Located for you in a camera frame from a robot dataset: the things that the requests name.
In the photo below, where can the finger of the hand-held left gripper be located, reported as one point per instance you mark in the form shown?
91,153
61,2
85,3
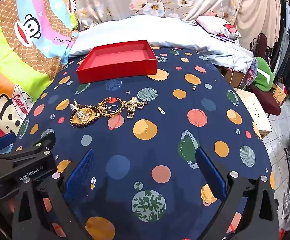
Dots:
6,140
43,143

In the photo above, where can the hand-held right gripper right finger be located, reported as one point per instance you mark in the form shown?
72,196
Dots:
211,177

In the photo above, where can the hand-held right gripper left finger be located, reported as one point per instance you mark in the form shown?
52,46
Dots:
81,173

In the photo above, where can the gold hoop earring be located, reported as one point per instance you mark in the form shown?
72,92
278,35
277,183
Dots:
142,104

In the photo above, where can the red cardboard box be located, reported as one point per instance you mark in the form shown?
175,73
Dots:
117,67

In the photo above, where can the navy planet print bedsheet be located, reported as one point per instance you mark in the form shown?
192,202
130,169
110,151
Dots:
160,155

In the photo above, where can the pale wooden stool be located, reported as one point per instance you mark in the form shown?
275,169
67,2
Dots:
255,110

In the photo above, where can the colourful monkey printed blanket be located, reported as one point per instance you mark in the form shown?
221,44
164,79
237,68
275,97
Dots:
22,55

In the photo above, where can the dark red chair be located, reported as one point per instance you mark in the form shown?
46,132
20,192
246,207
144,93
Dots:
270,102

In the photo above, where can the brown cardboard box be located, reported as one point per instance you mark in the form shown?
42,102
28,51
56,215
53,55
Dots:
280,93

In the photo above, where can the green cloth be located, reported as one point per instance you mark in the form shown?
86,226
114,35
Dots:
262,77

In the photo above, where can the purple notebook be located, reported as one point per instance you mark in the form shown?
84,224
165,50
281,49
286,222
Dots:
222,39

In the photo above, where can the pink plush toy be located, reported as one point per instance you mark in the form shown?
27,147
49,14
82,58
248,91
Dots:
210,25

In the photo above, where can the light blue pillow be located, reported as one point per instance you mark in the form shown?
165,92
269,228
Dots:
147,30

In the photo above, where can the beige curtain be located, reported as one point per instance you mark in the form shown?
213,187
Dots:
257,10

